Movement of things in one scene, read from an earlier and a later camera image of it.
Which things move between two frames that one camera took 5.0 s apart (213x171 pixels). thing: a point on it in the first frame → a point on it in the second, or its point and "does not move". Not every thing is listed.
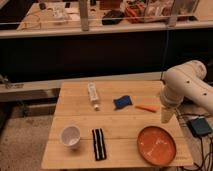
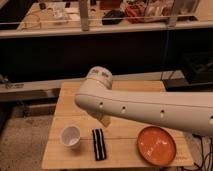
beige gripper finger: x=166 y=114 → x=105 y=120
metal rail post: x=84 y=15 does not move
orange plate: x=156 y=146 does not move
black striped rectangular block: x=99 y=144 does not move
